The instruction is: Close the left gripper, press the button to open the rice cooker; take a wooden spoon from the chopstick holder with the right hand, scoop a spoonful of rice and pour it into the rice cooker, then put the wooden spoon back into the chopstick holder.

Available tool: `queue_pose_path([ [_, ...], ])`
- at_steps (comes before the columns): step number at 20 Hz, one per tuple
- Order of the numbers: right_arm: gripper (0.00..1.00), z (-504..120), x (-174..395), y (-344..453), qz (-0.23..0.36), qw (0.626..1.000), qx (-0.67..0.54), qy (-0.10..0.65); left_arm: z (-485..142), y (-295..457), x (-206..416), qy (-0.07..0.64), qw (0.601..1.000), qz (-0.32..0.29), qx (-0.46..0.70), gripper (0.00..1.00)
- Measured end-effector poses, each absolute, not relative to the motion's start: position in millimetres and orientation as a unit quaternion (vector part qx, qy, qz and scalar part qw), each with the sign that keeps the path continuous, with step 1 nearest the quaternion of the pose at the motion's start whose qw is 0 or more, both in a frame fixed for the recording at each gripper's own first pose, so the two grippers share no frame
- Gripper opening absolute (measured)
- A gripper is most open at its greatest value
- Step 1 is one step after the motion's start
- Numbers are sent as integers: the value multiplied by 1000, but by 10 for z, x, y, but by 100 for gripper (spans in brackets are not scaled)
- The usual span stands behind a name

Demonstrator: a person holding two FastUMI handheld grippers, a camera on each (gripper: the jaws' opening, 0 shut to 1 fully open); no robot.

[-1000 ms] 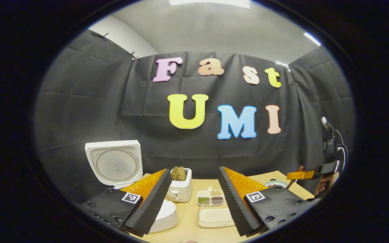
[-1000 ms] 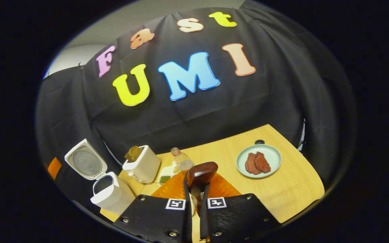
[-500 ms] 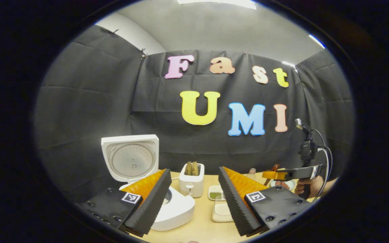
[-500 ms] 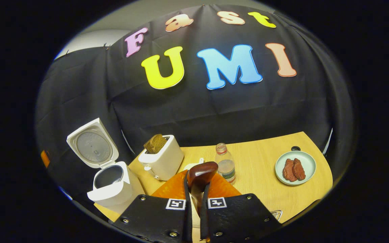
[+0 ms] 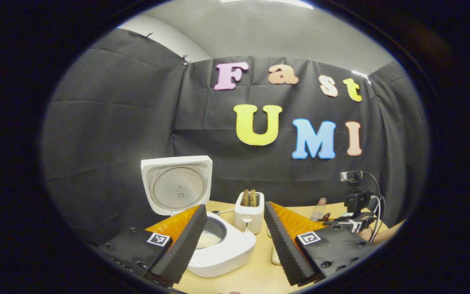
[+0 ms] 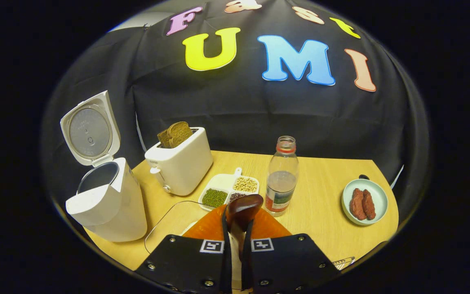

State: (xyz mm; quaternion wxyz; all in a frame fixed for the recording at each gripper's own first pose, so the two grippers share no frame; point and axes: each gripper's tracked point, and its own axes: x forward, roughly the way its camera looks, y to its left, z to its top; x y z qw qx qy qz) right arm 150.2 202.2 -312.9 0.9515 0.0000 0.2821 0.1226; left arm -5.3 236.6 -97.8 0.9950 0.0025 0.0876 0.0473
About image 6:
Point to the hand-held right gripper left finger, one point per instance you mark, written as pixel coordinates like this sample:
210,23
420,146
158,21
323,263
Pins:
227,273

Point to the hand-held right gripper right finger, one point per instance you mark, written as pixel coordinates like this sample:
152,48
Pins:
246,269

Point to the dark wooden spoon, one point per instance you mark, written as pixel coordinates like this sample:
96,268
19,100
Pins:
243,210

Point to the white rice cooker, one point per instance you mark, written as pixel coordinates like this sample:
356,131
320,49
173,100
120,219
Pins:
112,204

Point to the red beans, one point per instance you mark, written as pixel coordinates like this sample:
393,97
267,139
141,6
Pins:
236,196

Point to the green mung beans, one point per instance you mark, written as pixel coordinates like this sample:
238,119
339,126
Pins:
214,198

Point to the cream tray with clear lid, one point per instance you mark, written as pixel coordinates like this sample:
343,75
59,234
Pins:
165,224

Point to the yellow soybeans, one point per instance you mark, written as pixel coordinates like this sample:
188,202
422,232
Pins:
245,184

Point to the white divided dish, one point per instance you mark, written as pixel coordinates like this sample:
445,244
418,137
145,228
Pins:
220,181

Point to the clear plastic bottle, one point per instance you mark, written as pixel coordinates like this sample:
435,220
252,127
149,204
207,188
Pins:
282,183

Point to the white toaster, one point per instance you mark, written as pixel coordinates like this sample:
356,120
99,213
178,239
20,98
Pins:
186,167

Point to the brown meat piece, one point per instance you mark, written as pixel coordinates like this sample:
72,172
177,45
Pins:
369,204
357,204

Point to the pale green plate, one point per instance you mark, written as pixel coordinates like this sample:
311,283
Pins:
377,196

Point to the black backdrop cloth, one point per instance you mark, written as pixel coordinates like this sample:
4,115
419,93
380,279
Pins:
239,110

